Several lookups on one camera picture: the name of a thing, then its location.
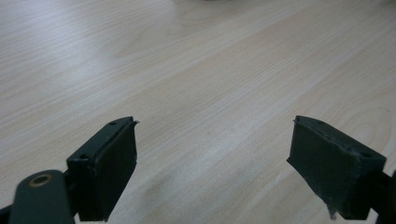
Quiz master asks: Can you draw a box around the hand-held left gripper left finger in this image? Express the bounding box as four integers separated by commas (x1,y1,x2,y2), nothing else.
65,116,140,222

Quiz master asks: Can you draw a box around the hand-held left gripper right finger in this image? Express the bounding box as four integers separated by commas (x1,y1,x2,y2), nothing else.
286,115,388,220

